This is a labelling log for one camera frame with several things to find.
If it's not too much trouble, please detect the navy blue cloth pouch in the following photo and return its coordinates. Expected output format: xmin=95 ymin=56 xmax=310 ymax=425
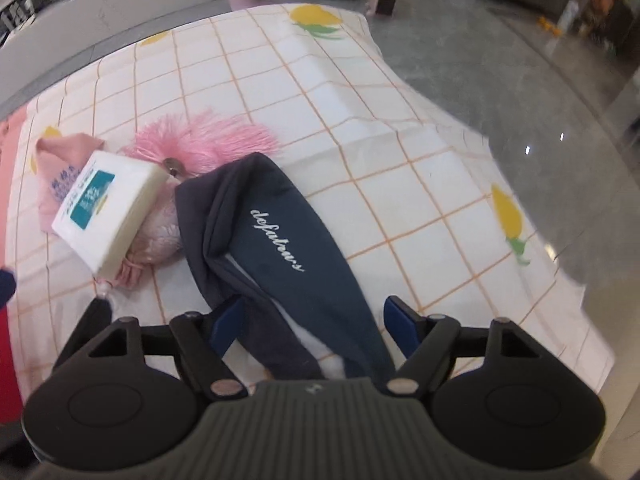
xmin=174 ymin=151 xmax=396 ymax=382

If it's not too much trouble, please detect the pink paper sheet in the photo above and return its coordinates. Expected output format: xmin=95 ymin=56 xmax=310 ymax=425
xmin=0 ymin=109 xmax=29 ymax=271

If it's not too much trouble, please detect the white marble ledge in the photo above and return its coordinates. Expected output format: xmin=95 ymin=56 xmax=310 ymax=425
xmin=0 ymin=0 xmax=237 ymax=117

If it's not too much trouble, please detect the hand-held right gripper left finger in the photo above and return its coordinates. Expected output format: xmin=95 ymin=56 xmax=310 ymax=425
xmin=89 ymin=296 xmax=249 ymax=402

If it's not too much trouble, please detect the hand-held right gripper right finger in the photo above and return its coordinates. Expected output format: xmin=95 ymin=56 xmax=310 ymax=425
xmin=384 ymin=295 xmax=541 ymax=396

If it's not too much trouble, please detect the pink satin pouch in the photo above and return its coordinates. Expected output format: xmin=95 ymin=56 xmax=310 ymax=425
xmin=102 ymin=180 xmax=186 ymax=291

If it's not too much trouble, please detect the pink printed cloth bag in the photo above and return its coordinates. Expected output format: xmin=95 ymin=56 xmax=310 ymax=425
xmin=34 ymin=132 xmax=107 ymax=234

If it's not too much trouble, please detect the white tissue packet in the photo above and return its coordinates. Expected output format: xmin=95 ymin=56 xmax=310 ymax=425
xmin=51 ymin=150 xmax=170 ymax=280

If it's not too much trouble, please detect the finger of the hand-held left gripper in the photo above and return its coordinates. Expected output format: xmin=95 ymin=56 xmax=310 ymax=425
xmin=0 ymin=267 xmax=17 ymax=307

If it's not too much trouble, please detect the pink fluffy tassel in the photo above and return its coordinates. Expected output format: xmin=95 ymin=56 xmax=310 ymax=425
xmin=119 ymin=112 xmax=284 ymax=181

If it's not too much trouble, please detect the checked lemon-print tablecloth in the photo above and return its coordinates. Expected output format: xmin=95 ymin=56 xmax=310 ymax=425
xmin=0 ymin=2 xmax=616 ymax=407

